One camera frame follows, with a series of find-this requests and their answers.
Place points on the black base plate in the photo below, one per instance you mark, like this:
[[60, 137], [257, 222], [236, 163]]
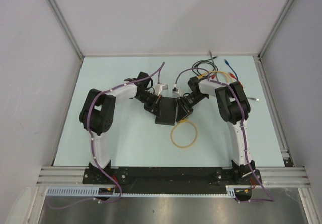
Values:
[[170, 180]]

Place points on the aluminium right corner post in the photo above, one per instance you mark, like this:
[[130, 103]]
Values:
[[280, 19]]

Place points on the aluminium front frame rail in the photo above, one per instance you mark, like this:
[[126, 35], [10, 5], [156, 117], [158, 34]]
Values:
[[279, 177]]

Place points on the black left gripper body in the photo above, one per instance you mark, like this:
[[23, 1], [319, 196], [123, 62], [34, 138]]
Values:
[[149, 100]]

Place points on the white slotted cable duct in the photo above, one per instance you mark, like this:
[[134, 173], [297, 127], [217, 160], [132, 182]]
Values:
[[98, 192]]

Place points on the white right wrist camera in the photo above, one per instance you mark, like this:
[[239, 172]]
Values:
[[176, 90]]

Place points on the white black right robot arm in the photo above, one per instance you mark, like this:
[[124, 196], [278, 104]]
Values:
[[234, 109]]

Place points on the aluminium corner post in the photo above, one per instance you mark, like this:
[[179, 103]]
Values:
[[280, 19], [53, 4]]

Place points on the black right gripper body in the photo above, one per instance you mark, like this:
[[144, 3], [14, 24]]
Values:
[[192, 99]]

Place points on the aluminium right side rail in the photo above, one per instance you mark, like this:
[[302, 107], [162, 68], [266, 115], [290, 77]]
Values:
[[279, 132]]

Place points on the black network switch box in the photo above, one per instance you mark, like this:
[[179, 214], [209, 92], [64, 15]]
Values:
[[168, 108]]

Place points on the aluminium left corner post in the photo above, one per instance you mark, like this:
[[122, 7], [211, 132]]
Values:
[[53, 4]]

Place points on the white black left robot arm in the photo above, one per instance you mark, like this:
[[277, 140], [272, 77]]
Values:
[[98, 111]]

